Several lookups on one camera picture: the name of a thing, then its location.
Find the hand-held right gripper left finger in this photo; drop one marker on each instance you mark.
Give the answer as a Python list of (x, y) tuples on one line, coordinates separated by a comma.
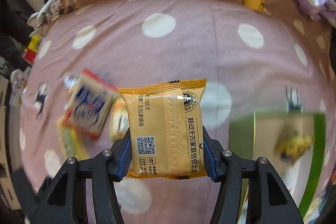
[(123, 158)]

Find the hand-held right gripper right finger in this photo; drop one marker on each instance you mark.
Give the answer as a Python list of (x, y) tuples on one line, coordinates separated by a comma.
[(210, 161)]

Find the yellow orange snack packet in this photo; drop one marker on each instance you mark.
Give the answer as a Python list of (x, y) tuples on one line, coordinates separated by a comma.
[(157, 129)]

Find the green cardboard box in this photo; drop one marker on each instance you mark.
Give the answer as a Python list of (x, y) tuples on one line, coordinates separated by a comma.
[(262, 140)]

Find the white packet red edges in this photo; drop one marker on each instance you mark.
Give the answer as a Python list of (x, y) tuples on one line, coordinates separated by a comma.
[(89, 106)]

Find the pale yellow snack packet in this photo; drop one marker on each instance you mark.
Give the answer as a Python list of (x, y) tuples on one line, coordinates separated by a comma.
[(119, 116)]

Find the soda cracker packet green label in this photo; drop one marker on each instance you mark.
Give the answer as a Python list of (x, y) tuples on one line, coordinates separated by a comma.
[(69, 140)]

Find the pink polka dot bedsheet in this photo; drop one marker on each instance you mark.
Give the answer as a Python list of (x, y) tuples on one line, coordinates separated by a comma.
[(183, 50)]

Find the yellow red packet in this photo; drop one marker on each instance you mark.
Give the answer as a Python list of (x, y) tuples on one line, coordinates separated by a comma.
[(34, 48)]

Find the striped white cloth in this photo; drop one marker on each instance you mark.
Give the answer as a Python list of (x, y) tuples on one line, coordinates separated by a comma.
[(44, 14)]

